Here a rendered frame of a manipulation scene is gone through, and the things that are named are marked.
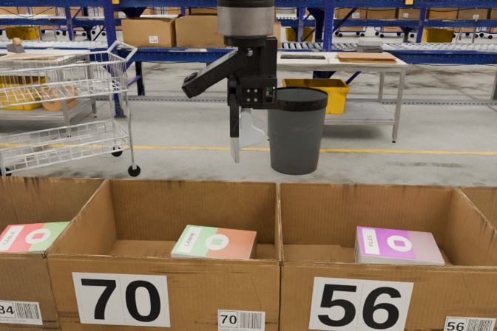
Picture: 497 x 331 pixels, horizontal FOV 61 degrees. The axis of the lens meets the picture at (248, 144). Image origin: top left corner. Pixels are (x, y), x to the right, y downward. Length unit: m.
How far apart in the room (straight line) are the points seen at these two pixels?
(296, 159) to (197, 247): 2.56
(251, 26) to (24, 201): 0.72
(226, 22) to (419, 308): 0.56
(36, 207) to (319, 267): 0.70
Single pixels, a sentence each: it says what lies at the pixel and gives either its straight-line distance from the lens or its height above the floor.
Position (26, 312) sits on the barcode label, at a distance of 0.88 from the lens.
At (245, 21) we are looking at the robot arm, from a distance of 0.65.
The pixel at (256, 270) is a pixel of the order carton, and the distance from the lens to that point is 0.71.
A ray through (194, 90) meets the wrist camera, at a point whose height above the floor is 1.30.
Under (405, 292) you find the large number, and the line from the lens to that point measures 0.76.
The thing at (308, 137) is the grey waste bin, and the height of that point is 0.34.
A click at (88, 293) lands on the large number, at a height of 0.97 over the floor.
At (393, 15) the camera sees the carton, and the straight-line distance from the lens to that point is 9.60.
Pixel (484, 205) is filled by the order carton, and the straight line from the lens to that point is 1.08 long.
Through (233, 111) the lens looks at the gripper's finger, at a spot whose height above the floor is 1.28.
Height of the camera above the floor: 1.47
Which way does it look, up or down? 21 degrees down
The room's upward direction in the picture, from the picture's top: straight up
